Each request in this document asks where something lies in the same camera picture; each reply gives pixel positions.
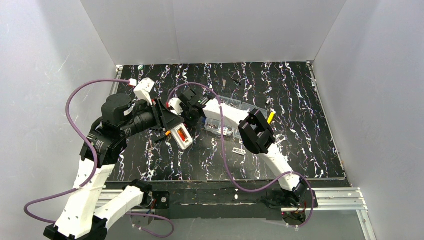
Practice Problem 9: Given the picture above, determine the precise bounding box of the red orange battery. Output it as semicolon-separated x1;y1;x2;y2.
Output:
177;128;187;142

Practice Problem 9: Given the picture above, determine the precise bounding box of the white AC remote control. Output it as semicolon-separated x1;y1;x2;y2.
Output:
170;123;193;150

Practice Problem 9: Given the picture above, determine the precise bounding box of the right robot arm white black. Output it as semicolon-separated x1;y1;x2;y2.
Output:
169;88;308;205

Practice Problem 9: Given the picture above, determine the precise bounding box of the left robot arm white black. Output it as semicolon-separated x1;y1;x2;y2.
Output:
44;94;184;240

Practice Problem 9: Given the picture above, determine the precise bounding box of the clear plastic screw organizer box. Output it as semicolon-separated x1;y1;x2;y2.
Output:
203;96;269;139

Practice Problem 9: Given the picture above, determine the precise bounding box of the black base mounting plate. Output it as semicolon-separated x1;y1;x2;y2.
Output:
148;180;318;221

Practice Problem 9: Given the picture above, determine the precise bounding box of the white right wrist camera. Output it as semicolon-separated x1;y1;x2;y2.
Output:
166;98;183;116

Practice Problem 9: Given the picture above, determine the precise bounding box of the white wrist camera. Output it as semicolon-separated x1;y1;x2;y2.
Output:
129;77;155;106
166;98;183;116

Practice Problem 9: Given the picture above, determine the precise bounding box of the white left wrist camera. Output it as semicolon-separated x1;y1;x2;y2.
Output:
129;77;155;106

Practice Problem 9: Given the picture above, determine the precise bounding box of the yellow handled screwdriver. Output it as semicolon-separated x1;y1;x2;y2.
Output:
267;111;275;124

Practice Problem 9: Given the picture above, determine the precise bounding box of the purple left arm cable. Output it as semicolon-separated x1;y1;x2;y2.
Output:
23;78;176;239

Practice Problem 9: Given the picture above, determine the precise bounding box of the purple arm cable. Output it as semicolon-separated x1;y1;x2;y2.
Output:
23;78;176;239
167;82;316;229

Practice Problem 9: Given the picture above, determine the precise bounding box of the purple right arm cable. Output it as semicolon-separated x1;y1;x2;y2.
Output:
167;82;316;229

